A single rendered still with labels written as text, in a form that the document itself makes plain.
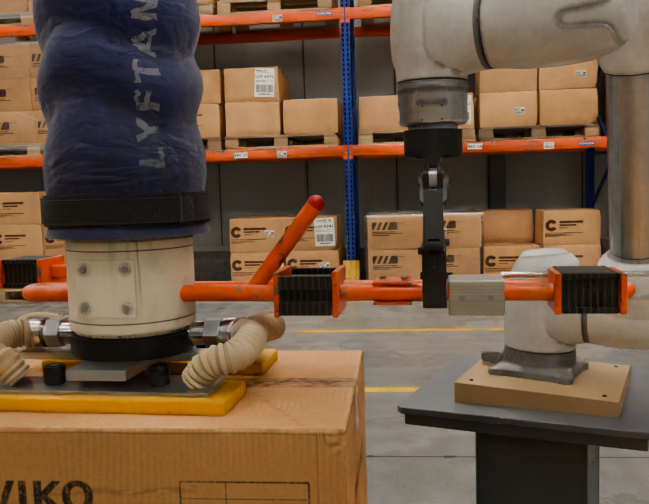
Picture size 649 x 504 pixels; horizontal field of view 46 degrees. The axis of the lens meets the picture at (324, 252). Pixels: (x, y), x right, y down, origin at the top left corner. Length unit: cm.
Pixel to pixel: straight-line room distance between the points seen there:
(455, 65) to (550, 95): 735
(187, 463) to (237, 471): 6
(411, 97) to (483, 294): 26
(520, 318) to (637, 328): 23
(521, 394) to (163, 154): 94
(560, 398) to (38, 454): 102
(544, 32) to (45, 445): 74
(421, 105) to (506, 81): 730
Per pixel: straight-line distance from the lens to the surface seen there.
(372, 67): 952
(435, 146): 97
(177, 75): 101
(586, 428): 155
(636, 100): 151
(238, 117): 831
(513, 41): 94
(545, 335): 170
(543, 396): 162
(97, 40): 100
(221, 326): 104
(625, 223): 159
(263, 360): 112
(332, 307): 98
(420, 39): 97
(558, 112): 832
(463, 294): 97
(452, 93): 98
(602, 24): 93
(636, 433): 155
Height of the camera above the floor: 122
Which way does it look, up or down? 5 degrees down
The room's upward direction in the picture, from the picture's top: 2 degrees counter-clockwise
